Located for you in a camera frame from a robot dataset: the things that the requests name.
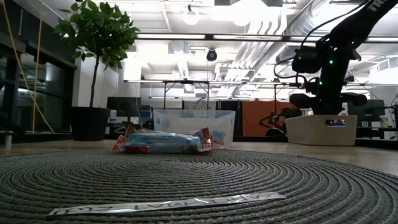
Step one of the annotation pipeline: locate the black computer monitor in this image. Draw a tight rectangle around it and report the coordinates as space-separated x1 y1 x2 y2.
106 96 142 124
347 99 386 126

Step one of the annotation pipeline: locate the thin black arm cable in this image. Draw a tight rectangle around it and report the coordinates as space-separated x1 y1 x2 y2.
300 0 371 49

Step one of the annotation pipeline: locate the orange partition panel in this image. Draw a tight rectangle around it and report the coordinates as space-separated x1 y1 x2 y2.
241 100 294 136

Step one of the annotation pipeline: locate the round grey woven mat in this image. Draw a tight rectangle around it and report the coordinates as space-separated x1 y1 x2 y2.
0 148 398 224

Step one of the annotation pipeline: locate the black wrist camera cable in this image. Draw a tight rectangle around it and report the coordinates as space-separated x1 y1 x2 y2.
272 55 309 88

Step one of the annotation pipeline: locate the white translucent plastic bin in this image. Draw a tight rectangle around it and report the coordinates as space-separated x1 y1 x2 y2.
166 114 231 146

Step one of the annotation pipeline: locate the yellow extension cord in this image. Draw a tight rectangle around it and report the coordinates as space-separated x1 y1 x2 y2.
0 0 55 134

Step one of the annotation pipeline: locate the clear plastic bin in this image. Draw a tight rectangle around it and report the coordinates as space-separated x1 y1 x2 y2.
152 108 236 149

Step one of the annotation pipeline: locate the overhead frame crossbar with lights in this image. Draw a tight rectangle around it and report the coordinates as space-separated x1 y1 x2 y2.
136 32 398 44

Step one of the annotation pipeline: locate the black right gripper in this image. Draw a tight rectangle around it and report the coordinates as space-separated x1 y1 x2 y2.
289 58 369 116

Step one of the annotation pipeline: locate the small white post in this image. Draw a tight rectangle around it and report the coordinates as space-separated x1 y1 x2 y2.
4 130 14 150

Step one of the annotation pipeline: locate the black partition panel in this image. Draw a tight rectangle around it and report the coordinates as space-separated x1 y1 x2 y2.
217 100 243 135

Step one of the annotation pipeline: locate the black background rig frame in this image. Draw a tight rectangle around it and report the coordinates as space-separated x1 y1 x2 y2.
162 79 211 110
272 82 312 116

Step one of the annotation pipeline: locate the round pendant lamp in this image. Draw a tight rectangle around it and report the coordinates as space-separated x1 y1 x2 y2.
182 4 201 26

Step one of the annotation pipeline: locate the light blue red granola bar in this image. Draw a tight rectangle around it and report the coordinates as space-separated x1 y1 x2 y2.
111 126 213 155

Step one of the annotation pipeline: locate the beige bin with handles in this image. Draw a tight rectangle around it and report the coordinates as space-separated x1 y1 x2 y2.
285 114 358 147

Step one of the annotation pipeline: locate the black aluminium table frame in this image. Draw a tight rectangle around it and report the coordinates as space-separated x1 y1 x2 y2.
0 130 398 150

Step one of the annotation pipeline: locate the white printed label strip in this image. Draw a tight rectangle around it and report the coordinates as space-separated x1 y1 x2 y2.
48 191 287 216

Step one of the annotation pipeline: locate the black office chair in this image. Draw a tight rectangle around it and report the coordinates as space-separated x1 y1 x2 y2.
266 126 287 137

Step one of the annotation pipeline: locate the potted green plant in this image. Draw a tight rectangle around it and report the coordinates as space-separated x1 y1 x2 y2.
53 0 141 142

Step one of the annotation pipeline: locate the person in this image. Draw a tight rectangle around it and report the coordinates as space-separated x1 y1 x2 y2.
259 105 303 131

